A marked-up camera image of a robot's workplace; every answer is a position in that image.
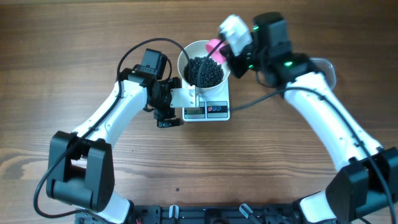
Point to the white bowl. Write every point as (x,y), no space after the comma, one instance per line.
(201,48)

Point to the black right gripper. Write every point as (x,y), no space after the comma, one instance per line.
(236,69)

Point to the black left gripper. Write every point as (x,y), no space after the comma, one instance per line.
(160,115)

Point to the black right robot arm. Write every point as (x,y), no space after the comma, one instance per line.
(366,178)

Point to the black beans in bowl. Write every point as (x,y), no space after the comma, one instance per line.
(211,74)

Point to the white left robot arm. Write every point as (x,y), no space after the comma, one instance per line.
(80,169)

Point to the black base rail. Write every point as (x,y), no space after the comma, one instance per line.
(270,213)

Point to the white digital kitchen scale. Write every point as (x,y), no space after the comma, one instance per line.
(211,107)

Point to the clear plastic container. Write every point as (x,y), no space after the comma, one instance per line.
(328,70)

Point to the pink scoop with blue handle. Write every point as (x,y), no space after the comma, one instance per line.
(214,49)

